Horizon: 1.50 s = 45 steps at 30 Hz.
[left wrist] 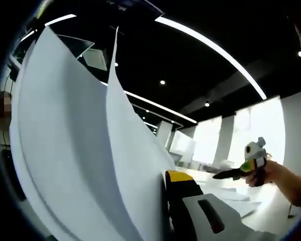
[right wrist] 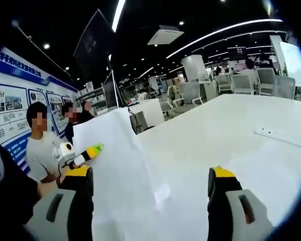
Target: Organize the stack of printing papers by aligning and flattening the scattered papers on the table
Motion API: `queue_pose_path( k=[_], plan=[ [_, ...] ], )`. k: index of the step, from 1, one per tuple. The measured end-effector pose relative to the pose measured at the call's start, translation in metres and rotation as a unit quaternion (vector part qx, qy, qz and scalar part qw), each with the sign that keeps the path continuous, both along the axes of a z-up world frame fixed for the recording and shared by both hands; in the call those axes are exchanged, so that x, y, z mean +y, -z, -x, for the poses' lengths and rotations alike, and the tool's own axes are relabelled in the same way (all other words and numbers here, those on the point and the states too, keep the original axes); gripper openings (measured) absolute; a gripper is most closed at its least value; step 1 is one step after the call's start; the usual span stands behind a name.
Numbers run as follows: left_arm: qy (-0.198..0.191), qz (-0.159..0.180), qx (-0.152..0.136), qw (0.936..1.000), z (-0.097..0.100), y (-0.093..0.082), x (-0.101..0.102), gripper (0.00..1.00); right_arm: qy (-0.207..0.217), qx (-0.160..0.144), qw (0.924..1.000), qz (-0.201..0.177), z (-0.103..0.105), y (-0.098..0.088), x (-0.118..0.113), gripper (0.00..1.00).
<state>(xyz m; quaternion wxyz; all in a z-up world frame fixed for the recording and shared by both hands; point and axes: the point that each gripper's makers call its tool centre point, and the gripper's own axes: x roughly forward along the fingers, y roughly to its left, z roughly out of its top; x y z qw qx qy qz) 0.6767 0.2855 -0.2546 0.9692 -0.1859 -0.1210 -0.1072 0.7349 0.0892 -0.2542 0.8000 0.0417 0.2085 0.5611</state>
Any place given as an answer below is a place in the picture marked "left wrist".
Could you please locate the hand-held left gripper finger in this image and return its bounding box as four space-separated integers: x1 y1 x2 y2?
161 170 279 241

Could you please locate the gathered bundle of printing papers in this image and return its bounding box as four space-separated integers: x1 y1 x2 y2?
9 25 178 241

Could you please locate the person's right hand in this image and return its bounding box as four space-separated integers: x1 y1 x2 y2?
245 160 283 188

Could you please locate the large office window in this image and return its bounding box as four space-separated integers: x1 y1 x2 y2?
226 96 284 167

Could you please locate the small office window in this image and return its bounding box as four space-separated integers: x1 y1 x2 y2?
193 116 223 167

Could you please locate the white table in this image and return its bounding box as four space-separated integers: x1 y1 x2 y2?
175 165 301 234

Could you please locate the white whiteboard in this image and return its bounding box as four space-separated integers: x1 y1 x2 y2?
169 130 195 163

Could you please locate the white square pillar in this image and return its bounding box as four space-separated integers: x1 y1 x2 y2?
156 120 174 150

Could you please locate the white ceiling light strip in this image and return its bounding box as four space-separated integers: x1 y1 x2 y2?
154 16 268 100
43 13 77 27
100 81 198 124

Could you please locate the white ceiling air vent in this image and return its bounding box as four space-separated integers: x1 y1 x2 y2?
82 47 109 71

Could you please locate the dark hanging ceiling screen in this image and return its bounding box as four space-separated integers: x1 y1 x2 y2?
57 33 96 61

